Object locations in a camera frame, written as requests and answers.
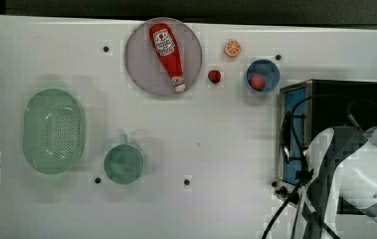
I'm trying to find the red plush strawberry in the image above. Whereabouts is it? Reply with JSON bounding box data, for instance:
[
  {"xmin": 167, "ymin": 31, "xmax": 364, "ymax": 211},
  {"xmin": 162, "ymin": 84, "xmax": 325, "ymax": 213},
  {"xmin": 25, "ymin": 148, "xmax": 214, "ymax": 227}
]
[{"xmin": 208, "ymin": 70, "xmax": 221, "ymax": 84}]

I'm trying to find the blue cup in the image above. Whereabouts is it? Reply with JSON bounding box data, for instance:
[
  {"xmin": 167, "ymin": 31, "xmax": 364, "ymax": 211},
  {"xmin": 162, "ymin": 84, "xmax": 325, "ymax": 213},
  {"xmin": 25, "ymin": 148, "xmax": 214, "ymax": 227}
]
[{"xmin": 245, "ymin": 59, "xmax": 281, "ymax": 93}]

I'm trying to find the pink ball in cup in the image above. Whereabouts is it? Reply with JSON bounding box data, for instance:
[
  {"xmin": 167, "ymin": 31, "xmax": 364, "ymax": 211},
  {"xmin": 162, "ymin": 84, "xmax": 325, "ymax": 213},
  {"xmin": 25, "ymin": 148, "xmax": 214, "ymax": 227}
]
[{"xmin": 250, "ymin": 74, "xmax": 266, "ymax": 91}]

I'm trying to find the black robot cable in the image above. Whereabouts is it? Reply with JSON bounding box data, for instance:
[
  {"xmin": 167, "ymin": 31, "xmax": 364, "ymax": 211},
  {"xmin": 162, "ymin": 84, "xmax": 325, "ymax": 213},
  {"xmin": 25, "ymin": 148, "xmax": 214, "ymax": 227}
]
[{"xmin": 260, "ymin": 94, "xmax": 343, "ymax": 239}]

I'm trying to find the grey round plate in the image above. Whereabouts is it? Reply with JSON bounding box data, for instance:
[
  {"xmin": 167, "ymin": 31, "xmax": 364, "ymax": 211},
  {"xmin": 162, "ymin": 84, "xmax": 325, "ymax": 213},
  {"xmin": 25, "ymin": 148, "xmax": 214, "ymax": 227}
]
[{"xmin": 124, "ymin": 17, "xmax": 202, "ymax": 97}]

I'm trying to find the red plush ketchup bottle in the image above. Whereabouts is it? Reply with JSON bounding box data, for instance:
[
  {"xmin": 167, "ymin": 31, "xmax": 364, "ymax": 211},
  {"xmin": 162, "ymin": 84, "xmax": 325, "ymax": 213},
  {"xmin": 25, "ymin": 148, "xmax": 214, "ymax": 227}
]
[{"xmin": 149, "ymin": 22, "xmax": 186, "ymax": 93}]

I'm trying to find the green oval colander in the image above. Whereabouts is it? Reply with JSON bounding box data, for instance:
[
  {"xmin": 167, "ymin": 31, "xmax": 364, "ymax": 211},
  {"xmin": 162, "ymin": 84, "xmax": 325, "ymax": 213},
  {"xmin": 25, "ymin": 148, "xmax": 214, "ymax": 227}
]
[{"xmin": 23, "ymin": 89, "xmax": 86, "ymax": 174}]

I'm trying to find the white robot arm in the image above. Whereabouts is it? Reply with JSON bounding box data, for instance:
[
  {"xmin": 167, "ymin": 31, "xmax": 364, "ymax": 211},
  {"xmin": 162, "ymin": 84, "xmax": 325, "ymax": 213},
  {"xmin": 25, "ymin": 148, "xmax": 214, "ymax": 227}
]
[{"xmin": 292, "ymin": 126, "xmax": 377, "ymax": 239}]

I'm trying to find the orange slice toy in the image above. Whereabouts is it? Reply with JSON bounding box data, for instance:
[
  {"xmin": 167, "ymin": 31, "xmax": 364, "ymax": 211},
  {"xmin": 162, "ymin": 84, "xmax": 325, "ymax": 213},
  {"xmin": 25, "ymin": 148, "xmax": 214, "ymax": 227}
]
[{"xmin": 224, "ymin": 40, "xmax": 242, "ymax": 57}]

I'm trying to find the green measuring cup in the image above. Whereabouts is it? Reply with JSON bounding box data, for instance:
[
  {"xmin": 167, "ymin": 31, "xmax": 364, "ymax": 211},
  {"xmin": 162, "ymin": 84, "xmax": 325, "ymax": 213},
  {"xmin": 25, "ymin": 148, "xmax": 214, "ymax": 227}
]
[{"xmin": 103, "ymin": 134, "xmax": 144, "ymax": 184}]

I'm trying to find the silver black toaster oven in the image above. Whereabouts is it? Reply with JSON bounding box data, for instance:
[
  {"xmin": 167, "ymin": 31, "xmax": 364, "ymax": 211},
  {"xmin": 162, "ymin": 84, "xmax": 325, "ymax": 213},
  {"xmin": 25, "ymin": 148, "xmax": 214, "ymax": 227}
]
[{"xmin": 273, "ymin": 80, "xmax": 377, "ymax": 198}]

